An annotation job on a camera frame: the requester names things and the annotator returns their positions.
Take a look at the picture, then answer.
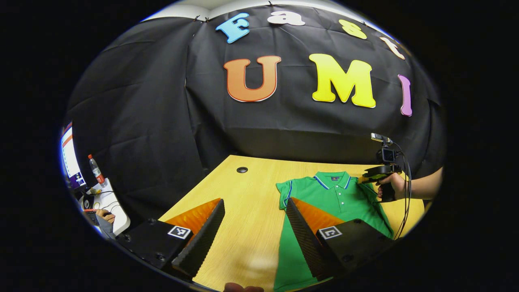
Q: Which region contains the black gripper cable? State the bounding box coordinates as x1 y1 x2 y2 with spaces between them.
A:
391 142 413 240

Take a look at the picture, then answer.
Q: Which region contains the clear plastic water bottle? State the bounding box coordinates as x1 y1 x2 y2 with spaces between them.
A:
88 154 107 188

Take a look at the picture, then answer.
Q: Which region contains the white desk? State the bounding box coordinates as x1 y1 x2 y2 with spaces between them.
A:
79 178 131 236

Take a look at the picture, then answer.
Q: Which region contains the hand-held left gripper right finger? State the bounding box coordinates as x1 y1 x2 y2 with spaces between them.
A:
286 197 395 281

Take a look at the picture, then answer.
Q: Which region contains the green T-shirt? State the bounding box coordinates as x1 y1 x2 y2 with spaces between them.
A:
274 171 395 292

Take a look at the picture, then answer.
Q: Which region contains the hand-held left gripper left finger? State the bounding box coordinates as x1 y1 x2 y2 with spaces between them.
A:
116 198 226 281

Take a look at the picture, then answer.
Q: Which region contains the computer monitor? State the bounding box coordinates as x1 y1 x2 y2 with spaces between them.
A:
60 122 87 190

